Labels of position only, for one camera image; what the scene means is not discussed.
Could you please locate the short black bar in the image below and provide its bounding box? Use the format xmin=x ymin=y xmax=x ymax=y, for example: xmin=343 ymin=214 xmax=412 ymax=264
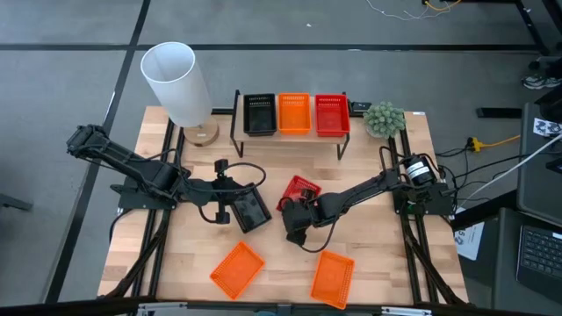
xmin=476 ymin=106 xmax=523 ymax=119

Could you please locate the black slotted plastic basket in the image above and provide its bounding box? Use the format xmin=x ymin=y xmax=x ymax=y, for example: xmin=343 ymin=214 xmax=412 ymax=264
xmin=242 ymin=92 xmax=278 ymax=137
xmin=229 ymin=183 xmax=273 ymax=234

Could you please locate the black desk leg frame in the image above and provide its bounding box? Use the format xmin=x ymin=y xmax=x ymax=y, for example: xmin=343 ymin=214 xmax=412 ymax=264
xmin=513 ymin=0 xmax=562 ymax=57

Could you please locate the person's shoe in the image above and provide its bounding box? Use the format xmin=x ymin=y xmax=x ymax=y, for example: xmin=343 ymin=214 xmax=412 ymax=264
xmin=521 ymin=75 xmax=562 ymax=91

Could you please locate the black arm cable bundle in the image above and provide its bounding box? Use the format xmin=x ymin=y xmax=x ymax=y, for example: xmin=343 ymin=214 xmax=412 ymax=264
xmin=434 ymin=147 xmax=522 ymax=207

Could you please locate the black side table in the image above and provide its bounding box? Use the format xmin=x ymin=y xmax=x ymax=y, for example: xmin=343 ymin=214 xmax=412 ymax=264
xmin=490 ymin=207 xmax=562 ymax=316

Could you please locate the black office chair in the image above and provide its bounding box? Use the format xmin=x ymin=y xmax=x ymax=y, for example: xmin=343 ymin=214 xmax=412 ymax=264
xmin=535 ymin=85 xmax=562 ymax=124

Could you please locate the black aluminium rail frame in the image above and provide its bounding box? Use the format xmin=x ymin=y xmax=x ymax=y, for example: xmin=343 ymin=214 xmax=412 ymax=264
xmin=98 ymin=130 xmax=185 ymax=304
xmin=385 ymin=126 xmax=469 ymax=306

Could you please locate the thin white cable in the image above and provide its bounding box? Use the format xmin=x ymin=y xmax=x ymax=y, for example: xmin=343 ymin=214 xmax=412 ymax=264
xmin=365 ymin=0 xmax=443 ymax=22

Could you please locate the thick white cable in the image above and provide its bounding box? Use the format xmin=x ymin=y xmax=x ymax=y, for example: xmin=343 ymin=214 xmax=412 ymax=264
xmin=469 ymin=133 xmax=562 ymax=198

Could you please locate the white paper label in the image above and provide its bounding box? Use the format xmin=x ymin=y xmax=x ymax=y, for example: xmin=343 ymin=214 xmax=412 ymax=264
xmin=453 ymin=220 xmax=486 ymax=262

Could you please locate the white shade table lamp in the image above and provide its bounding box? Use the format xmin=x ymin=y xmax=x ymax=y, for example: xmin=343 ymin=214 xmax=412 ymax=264
xmin=140 ymin=40 xmax=220 ymax=148

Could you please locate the small black box device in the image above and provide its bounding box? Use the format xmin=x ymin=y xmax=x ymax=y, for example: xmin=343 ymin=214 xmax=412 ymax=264
xmin=349 ymin=100 xmax=373 ymax=118

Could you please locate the wooden shelf black metal frame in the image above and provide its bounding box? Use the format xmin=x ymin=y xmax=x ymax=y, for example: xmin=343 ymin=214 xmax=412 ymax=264
xmin=229 ymin=89 xmax=352 ymax=162

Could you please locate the green potted succulent plant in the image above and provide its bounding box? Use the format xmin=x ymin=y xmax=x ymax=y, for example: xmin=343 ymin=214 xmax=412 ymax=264
xmin=363 ymin=101 xmax=407 ymax=140

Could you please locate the red slotted plastic basket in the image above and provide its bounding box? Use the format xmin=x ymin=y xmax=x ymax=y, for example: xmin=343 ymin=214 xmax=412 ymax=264
xmin=275 ymin=175 xmax=323 ymax=212
xmin=313 ymin=93 xmax=352 ymax=138

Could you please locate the printed paper sheet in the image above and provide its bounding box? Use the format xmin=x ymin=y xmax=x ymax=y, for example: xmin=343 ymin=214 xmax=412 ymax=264
xmin=532 ymin=117 xmax=562 ymax=138

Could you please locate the black chair foot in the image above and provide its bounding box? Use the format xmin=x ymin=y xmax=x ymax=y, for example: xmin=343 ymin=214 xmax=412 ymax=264
xmin=0 ymin=192 xmax=34 ymax=212

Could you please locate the black laptop keyboard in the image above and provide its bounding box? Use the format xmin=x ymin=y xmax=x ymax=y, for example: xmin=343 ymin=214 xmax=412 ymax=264
xmin=515 ymin=225 xmax=562 ymax=304

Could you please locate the person's leg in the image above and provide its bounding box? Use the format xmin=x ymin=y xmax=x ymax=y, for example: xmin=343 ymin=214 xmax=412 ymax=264
xmin=544 ymin=56 xmax=562 ymax=80

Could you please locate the silver metal bracket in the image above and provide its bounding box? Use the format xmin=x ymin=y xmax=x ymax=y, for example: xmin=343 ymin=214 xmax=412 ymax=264
xmin=135 ymin=301 xmax=191 ymax=316
xmin=379 ymin=305 xmax=435 ymax=316

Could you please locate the yellow power cord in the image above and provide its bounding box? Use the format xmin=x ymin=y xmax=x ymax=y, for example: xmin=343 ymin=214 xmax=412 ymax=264
xmin=466 ymin=134 xmax=522 ymax=154

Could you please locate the dark grey desk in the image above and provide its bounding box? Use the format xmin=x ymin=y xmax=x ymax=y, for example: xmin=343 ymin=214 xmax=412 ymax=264
xmin=516 ymin=103 xmax=562 ymax=227

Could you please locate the thin yellow cable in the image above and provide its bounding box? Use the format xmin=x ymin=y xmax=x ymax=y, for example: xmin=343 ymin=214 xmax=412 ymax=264
xmin=423 ymin=0 xmax=463 ymax=12

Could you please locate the orange slotted plastic basket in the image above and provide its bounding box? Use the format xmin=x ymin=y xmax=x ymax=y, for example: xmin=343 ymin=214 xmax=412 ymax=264
xmin=309 ymin=249 xmax=357 ymax=311
xmin=208 ymin=240 xmax=267 ymax=301
xmin=277 ymin=91 xmax=313 ymax=136

